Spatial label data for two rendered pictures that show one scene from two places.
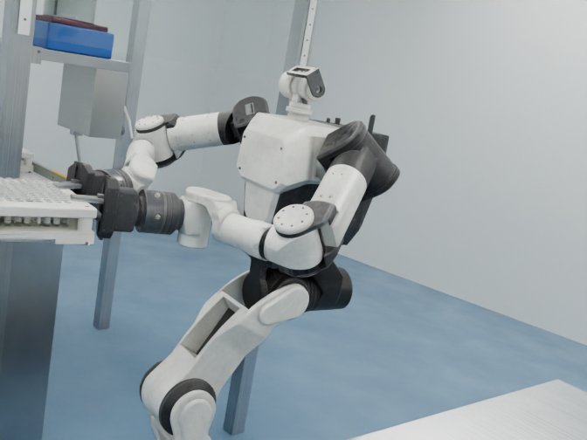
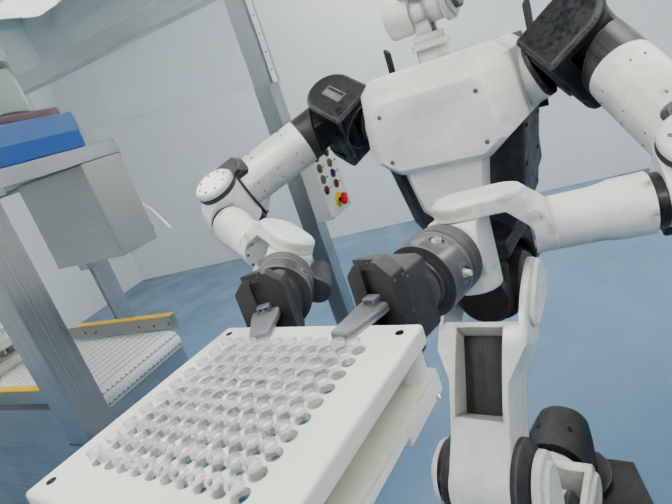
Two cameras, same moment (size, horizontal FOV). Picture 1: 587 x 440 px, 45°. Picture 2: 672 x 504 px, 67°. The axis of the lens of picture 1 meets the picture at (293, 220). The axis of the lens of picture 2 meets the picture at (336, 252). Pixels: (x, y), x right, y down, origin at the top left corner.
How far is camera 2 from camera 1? 1.08 m
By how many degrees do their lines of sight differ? 17
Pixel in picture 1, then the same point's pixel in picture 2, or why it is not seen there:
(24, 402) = not seen: outside the picture
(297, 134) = (486, 58)
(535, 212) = not seen: hidden behind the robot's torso
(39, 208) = (369, 404)
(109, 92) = (113, 186)
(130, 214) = (428, 296)
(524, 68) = (344, 32)
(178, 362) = (479, 440)
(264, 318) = (536, 318)
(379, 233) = not seen: hidden behind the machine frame
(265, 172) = (455, 140)
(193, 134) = (278, 165)
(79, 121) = (95, 245)
